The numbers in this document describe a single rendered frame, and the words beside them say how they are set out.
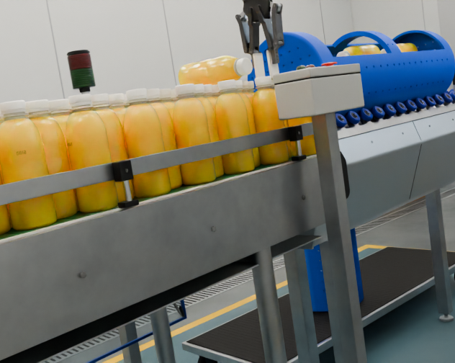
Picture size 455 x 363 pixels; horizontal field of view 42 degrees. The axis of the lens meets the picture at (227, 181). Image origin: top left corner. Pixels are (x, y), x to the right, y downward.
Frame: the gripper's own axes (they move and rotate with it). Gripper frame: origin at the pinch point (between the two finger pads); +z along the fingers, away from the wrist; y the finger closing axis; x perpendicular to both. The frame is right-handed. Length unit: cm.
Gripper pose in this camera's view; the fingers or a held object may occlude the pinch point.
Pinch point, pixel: (266, 66)
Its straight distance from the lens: 148.6
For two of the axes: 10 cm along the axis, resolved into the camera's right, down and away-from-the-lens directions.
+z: 1.5, 9.8, 1.2
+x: -6.8, 1.9, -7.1
